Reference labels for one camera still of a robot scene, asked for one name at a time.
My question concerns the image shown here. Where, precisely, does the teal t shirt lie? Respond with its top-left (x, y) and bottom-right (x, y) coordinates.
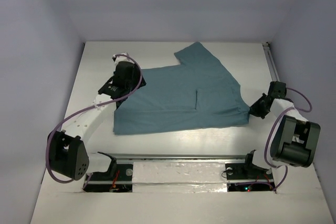
top-left (113, 42), bottom-right (249, 135)

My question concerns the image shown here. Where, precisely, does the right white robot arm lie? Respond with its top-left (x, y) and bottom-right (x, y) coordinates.
top-left (249, 81), bottom-right (321, 168)

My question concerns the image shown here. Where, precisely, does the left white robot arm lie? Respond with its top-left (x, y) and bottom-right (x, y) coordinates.
top-left (46, 54), bottom-right (146, 184)

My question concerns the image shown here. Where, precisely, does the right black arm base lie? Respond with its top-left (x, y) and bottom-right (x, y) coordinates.
top-left (221, 150), bottom-right (275, 192)

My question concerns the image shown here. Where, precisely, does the aluminium front rail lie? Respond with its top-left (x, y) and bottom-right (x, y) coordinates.
top-left (111, 153), bottom-right (246, 160)

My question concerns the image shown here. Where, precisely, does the aluminium right side rail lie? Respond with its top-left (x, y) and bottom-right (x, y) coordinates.
top-left (262, 42), bottom-right (280, 81)

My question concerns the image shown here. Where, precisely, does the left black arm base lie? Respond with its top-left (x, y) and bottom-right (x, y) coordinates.
top-left (82, 152), bottom-right (133, 193)

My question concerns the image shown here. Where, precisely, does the aluminium rail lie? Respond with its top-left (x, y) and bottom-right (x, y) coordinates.
top-left (262, 42), bottom-right (280, 81)
top-left (111, 153), bottom-right (246, 160)

